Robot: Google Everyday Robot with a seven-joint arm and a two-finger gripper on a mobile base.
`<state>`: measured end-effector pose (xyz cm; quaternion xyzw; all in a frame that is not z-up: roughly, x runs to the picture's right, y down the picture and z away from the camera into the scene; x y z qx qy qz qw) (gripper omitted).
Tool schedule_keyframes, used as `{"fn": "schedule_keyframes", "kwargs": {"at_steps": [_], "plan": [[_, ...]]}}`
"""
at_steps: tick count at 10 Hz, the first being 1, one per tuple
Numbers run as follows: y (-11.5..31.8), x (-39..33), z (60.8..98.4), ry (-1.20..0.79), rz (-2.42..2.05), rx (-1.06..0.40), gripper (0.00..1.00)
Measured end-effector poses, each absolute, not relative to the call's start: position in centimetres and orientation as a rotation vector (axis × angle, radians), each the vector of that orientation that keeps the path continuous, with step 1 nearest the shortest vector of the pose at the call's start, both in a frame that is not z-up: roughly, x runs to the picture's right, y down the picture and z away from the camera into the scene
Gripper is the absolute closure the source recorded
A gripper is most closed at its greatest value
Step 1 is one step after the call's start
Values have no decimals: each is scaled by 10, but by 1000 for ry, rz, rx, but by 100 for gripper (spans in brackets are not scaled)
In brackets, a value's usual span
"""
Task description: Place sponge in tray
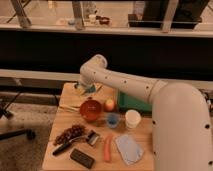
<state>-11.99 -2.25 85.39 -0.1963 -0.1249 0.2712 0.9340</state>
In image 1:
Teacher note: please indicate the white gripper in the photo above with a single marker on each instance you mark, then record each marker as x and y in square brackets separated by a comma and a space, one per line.
[83, 89]

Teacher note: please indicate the orange carrot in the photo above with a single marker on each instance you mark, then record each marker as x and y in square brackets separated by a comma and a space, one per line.
[107, 148]

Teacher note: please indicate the blue folded cloth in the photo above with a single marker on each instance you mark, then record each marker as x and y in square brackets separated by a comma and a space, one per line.
[130, 150]

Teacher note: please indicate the blue plastic cup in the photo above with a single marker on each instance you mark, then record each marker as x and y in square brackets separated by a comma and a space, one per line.
[112, 120]

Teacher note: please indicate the red bowl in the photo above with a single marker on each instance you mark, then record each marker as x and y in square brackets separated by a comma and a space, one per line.
[90, 110]

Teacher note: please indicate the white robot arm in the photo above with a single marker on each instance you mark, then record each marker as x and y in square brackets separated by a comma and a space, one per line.
[181, 125]

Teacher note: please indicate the white cup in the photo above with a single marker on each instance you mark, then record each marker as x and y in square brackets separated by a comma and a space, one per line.
[132, 119]

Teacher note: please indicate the bunch of dark grapes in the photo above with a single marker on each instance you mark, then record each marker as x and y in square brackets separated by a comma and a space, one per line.
[69, 133]

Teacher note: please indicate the green plastic tray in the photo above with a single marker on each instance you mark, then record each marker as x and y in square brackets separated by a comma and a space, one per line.
[126, 102]

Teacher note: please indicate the black rectangular block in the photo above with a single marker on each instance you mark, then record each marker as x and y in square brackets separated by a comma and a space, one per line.
[82, 158]

